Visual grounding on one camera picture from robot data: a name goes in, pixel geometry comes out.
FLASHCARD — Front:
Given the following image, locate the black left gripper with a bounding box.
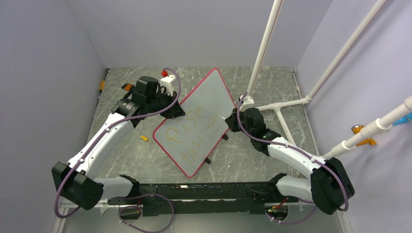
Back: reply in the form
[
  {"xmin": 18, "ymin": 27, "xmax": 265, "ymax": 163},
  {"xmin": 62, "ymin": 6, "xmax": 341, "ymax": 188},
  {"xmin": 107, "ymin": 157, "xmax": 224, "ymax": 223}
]
[{"xmin": 147, "ymin": 89, "xmax": 184, "ymax": 119}]

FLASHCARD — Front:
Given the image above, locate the pink framed whiteboard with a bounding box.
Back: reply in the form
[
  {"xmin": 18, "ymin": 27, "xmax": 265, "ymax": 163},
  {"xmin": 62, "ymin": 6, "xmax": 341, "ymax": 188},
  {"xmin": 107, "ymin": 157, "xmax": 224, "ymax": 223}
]
[{"xmin": 153, "ymin": 68, "xmax": 235, "ymax": 178}]

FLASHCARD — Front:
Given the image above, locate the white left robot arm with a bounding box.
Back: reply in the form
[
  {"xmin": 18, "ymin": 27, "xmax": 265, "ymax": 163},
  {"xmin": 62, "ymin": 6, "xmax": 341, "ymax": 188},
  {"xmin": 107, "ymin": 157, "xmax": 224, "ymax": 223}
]
[{"xmin": 51, "ymin": 71, "xmax": 185, "ymax": 212}]

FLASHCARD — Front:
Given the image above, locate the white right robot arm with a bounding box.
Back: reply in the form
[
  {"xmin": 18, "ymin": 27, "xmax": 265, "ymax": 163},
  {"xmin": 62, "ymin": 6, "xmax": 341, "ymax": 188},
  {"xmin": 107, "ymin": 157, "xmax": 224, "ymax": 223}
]
[{"xmin": 224, "ymin": 108, "xmax": 355, "ymax": 215}]

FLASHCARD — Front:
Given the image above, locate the orange black small object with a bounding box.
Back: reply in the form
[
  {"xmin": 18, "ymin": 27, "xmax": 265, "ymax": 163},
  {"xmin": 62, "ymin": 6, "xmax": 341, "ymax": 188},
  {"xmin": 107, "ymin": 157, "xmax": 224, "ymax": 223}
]
[{"xmin": 121, "ymin": 83, "xmax": 133, "ymax": 91}]

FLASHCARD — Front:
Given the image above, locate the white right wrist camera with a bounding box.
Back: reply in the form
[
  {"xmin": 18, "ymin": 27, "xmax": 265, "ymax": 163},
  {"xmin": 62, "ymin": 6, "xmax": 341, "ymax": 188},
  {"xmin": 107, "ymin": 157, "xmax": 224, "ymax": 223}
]
[{"xmin": 239, "ymin": 95, "xmax": 255, "ymax": 112}]

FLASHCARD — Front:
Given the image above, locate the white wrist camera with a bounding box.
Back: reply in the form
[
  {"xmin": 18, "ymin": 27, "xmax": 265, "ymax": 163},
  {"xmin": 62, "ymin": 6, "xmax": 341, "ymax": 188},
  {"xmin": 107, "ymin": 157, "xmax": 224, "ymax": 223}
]
[
  {"xmin": 160, "ymin": 70, "xmax": 176, "ymax": 96},
  {"xmin": 239, "ymin": 95, "xmax": 255, "ymax": 112}
]

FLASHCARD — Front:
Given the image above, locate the white pvc pipe frame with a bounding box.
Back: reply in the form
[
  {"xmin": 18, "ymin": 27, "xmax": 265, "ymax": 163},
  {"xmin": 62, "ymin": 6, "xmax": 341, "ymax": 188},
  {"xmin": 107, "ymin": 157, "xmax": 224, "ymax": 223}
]
[{"xmin": 258, "ymin": 0, "xmax": 412, "ymax": 159}]

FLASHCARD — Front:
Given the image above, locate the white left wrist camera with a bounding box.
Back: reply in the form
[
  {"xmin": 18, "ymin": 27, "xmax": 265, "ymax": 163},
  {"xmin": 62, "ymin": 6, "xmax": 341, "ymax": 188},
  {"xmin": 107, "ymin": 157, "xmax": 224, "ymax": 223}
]
[{"xmin": 160, "ymin": 70, "xmax": 176, "ymax": 96}]

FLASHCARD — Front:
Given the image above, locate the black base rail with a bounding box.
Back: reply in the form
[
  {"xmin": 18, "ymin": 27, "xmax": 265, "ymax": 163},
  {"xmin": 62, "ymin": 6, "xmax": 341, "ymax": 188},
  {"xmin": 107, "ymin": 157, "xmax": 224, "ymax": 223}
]
[{"xmin": 108, "ymin": 182, "xmax": 298, "ymax": 216}]

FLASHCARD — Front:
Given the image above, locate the orange clamp on wall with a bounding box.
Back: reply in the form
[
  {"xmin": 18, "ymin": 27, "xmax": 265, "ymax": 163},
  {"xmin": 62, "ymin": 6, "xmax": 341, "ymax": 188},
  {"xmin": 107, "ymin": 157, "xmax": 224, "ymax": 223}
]
[{"xmin": 351, "ymin": 124, "xmax": 378, "ymax": 147}]

